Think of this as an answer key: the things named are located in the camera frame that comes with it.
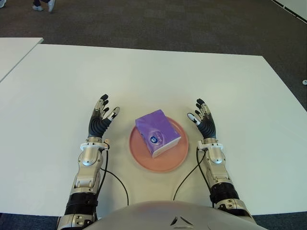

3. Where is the round pink plate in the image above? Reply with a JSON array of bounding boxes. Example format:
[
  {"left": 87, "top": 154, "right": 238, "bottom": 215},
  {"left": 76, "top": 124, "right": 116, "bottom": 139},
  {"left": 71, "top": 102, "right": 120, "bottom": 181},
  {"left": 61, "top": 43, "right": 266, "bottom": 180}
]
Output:
[{"left": 129, "top": 116, "right": 189, "bottom": 173}]

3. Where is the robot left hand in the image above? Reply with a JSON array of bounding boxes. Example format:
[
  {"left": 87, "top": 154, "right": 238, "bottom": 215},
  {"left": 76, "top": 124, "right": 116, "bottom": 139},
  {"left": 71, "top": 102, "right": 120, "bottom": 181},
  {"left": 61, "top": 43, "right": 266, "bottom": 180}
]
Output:
[{"left": 87, "top": 94, "right": 120, "bottom": 138}]

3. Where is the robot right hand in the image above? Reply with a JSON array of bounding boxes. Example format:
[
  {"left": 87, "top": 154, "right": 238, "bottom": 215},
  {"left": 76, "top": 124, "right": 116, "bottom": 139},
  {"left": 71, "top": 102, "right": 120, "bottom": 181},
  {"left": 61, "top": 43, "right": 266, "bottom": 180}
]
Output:
[{"left": 186, "top": 98, "right": 218, "bottom": 139}]

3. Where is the white side table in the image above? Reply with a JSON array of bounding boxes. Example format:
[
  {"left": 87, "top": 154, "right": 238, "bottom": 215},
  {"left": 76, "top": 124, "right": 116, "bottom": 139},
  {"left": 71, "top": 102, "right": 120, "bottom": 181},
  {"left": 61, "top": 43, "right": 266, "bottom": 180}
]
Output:
[{"left": 0, "top": 37, "right": 44, "bottom": 83}]

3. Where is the silver robot torso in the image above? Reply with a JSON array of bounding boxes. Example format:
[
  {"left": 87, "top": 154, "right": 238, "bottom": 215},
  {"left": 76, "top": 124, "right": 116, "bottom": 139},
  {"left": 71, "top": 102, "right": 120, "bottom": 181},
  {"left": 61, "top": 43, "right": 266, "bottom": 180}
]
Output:
[{"left": 83, "top": 200, "right": 267, "bottom": 230}]

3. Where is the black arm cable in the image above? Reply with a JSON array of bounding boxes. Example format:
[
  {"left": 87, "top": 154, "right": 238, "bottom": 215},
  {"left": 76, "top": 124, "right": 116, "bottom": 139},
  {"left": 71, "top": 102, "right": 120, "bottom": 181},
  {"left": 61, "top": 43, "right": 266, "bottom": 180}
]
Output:
[
  {"left": 172, "top": 147, "right": 214, "bottom": 208},
  {"left": 95, "top": 148, "right": 130, "bottom": 220}
]

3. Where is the purple tissue paper pack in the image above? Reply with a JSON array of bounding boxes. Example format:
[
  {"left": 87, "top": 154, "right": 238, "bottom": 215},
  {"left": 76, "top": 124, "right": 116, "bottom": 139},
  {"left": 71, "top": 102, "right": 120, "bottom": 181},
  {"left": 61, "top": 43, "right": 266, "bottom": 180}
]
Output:
[{"left": 135, "top": 109, "right": 182, "bottom": 159}]

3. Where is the man in blue polo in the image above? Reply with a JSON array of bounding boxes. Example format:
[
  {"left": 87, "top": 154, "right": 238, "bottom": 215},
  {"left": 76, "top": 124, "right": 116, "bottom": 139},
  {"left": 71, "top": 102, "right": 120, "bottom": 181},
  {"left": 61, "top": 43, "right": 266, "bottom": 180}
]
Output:
[{"left": 32, "top": 0, "right": 56, "bottom": 12}]

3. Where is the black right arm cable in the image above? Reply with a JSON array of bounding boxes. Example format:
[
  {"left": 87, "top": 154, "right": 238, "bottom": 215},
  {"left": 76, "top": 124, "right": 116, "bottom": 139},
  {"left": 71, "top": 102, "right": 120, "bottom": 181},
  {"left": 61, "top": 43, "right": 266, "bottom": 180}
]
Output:
[{"left": 172, "top": 147, "right": 214, "bottom": 208}]

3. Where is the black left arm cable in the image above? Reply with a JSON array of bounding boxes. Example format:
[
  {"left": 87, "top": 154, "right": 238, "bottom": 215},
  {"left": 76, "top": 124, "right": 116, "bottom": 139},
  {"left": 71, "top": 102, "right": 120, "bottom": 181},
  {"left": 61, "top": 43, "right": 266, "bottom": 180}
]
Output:
[{"left": 95, "top": 148, "right": 130, "bottom": 220}]

